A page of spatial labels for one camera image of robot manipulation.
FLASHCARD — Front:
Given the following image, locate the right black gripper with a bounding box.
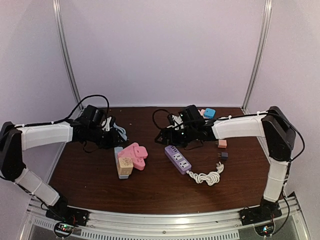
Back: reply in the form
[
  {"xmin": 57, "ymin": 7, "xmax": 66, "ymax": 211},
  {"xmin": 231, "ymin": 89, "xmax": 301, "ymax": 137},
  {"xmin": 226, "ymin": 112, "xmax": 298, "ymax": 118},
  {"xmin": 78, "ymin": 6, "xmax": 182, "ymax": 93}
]
[{"xmin": 155, "ymin": 125, "xmax": 198, "ymax": 149}]

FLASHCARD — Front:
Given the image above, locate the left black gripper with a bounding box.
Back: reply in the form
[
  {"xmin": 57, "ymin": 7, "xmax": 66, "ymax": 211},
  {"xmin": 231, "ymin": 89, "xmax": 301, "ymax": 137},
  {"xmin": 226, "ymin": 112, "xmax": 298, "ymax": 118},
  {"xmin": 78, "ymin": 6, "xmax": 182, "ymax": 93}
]
[{"xmin": 88, "ymin": 126, "xmax": 126, "ymax": 150}]

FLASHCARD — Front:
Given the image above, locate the light blue power strip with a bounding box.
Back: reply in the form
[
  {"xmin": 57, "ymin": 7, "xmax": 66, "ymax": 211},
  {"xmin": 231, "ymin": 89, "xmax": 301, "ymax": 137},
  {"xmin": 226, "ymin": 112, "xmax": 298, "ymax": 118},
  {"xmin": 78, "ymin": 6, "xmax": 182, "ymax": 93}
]
[{"xmin": 113, "ymin": 146, "xmax": 129, "ymax": 180}]

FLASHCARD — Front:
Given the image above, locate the pink triangular socket adapter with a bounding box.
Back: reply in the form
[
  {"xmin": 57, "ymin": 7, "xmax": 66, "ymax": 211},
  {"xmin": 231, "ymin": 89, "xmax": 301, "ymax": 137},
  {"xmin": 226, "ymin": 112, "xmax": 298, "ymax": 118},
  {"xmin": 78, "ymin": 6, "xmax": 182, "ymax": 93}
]
[{"xmin": 117, "ymin": 142, "xmax": 148, "ymax": 171}]

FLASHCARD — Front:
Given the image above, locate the beige cube socket adapter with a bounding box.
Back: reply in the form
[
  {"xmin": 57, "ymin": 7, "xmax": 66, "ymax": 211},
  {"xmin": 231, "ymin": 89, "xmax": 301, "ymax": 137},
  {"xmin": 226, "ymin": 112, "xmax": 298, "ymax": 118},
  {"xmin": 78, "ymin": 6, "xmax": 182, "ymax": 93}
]
[{"xmin": 117, "ymin": 157, "xmax": 134, "ymax": 175}]

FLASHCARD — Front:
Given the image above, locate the purple power strip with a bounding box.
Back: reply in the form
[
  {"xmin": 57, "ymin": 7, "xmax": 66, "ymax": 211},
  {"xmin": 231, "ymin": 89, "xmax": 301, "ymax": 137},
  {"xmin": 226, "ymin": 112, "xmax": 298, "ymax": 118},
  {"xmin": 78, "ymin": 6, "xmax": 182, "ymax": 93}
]
[{"xmin": 164, "ymin": 145, "xmax": 192, "ymax": 175}]

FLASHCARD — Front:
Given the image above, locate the salmon pink plug adapter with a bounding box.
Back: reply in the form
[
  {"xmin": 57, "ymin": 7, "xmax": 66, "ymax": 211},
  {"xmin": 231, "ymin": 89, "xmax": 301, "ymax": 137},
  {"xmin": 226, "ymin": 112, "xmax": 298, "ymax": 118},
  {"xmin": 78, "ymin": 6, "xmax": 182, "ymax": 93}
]
[{"xmin": 215, "ymin": 139, "xmax": 228, "ymax": 149}]

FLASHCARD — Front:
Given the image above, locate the dark grey plug adapter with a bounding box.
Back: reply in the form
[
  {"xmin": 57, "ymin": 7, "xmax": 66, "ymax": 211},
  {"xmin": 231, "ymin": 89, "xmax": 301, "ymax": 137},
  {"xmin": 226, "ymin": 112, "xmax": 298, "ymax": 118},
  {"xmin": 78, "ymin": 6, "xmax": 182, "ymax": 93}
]
[{"xmin": 217, "ymin": 151, "xmax": 229, "ymax": 161}]

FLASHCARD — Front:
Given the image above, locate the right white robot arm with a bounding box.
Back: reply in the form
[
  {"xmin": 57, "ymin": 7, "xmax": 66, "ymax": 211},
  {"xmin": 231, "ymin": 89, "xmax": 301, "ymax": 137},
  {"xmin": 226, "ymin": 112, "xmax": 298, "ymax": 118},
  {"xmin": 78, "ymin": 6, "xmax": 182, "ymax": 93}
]
[{"xmin": 154, "ymin": 104, "xmax": 298, "ymax": 221}]

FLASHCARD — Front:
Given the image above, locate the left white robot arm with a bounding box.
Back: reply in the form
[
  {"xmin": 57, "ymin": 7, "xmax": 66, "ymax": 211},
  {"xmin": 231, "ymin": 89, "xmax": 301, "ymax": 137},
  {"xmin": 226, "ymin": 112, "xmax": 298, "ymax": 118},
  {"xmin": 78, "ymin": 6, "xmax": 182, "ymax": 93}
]
[{"xmin": 0, "ymin": 117, "xmax": 128, "ymax": 222}]

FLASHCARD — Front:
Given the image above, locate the blue square adapter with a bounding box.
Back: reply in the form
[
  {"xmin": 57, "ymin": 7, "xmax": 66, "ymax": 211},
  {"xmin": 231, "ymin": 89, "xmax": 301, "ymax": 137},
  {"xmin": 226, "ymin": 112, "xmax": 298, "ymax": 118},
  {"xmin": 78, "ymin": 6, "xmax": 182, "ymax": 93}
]
[{"xmin": 203, "ymin": 108, "xmax": 216, "ymax": 119}]

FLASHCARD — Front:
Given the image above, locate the light blue strip cable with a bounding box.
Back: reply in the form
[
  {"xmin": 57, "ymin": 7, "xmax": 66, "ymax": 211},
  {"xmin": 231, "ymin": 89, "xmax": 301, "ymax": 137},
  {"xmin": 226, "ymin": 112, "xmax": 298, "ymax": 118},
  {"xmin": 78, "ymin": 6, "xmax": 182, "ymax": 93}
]
[{"xmin": 111, "ymin": 122, "xmax": 128, "ymax": 141}]

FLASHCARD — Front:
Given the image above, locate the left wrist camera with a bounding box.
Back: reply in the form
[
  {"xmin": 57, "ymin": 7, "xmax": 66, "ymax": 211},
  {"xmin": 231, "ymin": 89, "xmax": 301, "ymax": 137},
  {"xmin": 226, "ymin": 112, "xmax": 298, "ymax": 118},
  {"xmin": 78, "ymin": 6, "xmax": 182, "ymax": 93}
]
[{"xmin": 79, "ymin": 105, "xmax": 111, "ymax": 132}]

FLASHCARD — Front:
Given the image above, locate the white coiled strip cable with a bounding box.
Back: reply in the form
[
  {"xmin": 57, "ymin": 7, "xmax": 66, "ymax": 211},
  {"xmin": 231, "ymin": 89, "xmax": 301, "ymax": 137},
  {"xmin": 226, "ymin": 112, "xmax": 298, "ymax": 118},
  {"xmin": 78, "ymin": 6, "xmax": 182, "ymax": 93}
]
[{"xmin": 187, "ymin": 161, "xmax": 225, "ymax": 186}]

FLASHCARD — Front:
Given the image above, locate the front aluminium rail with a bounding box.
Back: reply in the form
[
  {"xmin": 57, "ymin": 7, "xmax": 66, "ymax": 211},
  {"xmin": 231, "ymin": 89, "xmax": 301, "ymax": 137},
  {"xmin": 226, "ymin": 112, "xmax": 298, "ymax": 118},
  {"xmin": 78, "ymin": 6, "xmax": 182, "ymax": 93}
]
[{"xmin": 17, "ymin": 196, "xmax": 311, "ymax": 240}]

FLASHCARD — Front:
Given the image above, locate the right aluminium frame post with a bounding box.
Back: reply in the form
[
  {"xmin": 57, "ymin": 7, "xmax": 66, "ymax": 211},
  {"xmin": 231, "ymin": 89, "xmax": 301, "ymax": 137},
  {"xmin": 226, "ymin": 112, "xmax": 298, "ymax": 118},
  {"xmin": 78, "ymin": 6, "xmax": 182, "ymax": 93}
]
[{"xmin": 241, "ymin": 0, "xmax": 273, "ymax": 113}]

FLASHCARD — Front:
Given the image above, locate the aluminium frame post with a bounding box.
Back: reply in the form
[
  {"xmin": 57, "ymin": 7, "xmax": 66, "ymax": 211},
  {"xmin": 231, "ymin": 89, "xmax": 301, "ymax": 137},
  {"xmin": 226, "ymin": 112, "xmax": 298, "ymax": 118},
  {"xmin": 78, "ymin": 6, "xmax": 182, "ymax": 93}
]
[
  {"xmin": 241, "ymin": 0, "xmax": 273, "ymax": 113},
  {"xmin": 52, "ymin": 0, "xmax": 83, "ymax": 111}
]

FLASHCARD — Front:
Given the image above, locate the left aluminium frame post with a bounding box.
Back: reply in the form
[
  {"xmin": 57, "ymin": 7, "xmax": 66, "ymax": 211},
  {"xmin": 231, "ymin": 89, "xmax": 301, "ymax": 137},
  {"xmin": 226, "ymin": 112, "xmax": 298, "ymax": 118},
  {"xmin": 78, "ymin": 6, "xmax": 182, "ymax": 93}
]
[{"xmin": 52, "ymin": 0, "xmax": 83, "ymax": 111}]

